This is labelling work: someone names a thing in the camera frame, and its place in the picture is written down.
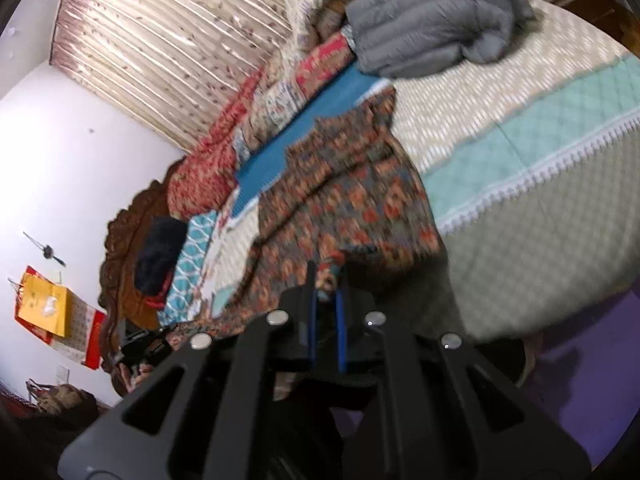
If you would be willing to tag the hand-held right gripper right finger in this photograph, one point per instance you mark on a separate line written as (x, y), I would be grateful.
(340, 330)

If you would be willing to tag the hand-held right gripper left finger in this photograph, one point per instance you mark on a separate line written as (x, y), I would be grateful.
(312, 315)

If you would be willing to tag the dark floral print garment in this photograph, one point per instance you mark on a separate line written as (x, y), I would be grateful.
(340, 185)

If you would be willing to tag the carved brown wooden headboard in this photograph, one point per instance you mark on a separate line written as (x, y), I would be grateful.
(122, 260)

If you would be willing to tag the brown bag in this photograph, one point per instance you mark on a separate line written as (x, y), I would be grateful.
(62, 397)

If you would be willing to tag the yellow paper bag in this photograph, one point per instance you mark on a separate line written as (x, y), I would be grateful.
(45, 305)

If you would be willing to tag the teal lattice pattern pillow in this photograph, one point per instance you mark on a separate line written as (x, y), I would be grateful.
(192, 250)

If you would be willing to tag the red patchwork floral quilt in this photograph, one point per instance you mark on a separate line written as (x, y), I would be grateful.
(210, 170)

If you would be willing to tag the beige floral curtain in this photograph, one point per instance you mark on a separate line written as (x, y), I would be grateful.
(160, 45)

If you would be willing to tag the cream knit blanket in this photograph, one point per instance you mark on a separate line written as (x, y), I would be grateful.
(310, 0)

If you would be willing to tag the grey down jacket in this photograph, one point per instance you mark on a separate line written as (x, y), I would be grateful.
(430, 15)

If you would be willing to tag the cream and blue quilted bedspread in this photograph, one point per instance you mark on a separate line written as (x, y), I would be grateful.
(525, 60)

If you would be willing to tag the red wall calendar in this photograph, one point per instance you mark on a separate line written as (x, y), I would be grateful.
(87, 330)

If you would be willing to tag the white wall socket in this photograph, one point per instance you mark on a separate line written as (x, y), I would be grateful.
(62, 375)

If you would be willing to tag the black wall hanger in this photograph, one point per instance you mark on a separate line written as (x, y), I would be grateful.
(47, 252)

